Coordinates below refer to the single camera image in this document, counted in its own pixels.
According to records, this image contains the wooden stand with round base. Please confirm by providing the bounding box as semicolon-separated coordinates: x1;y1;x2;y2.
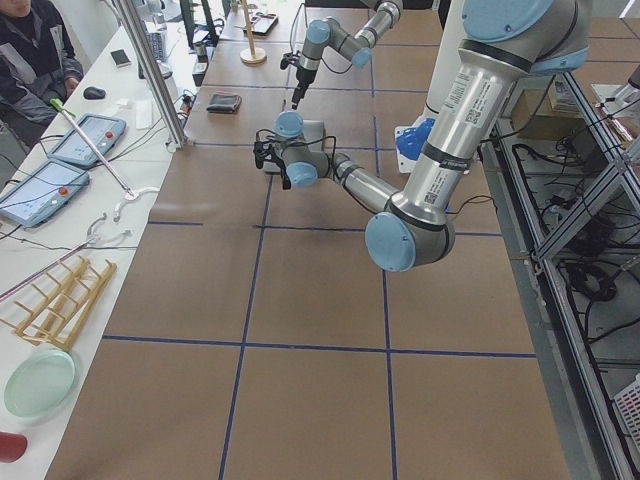
239;0;267;66

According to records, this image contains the black computer mouse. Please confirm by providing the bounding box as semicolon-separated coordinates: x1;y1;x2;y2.
83;86;106;100

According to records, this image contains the wooden dish rack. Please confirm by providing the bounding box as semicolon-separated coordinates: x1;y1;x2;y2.
1;256;117;352

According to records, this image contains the red cup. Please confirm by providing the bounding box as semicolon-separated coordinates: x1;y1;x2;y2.
0;431;28;463

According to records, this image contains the white smartphone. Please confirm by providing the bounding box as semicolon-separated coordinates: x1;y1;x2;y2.
110;49;131;68

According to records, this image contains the lower teach pendant tablet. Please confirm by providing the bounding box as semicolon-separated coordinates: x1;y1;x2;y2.
1;160;90;228

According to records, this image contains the seated person in jacket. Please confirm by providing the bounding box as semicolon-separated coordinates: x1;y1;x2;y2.
1;0;84;148

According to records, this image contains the white lamp mounting plate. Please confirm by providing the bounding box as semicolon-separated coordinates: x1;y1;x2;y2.
394;126;426;174

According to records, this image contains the blue desk lamp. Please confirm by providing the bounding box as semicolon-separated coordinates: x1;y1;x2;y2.
394;118;435;161

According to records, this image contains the folded grey pink cloth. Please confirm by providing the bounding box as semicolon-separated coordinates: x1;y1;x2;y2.
206;92;242;114

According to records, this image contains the cardboard box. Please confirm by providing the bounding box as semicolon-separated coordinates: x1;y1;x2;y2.
511;80;583;140

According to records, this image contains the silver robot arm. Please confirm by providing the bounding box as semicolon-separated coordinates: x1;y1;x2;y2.
253;1;593;272
280;1;404;110

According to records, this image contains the white plastic basket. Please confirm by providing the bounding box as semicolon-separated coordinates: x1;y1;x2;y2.
614;375;640;448

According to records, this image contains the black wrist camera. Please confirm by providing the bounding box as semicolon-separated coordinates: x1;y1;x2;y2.
280;51;301;70
253;129;279;173

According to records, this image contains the metal rod green handle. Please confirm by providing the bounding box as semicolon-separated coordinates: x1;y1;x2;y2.
50;98;136;200

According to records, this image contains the upper teach pendant tablet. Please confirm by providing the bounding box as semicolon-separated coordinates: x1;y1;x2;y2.
47;113;127;169

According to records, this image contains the white pillar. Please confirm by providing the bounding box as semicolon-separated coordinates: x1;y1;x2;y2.
424;0;466;119

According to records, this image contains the grey laptop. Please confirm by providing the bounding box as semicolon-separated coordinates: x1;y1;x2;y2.
272;111;332;188

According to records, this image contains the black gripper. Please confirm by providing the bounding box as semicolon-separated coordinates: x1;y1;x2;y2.
270;150;291;190
291;68;313;108

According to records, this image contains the aluminium frame post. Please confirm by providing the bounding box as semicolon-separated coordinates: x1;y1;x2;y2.
114;0;187;149

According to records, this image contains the teach pendant tablet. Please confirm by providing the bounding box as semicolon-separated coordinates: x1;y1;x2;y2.
47;113;127;169
1;160;90;228

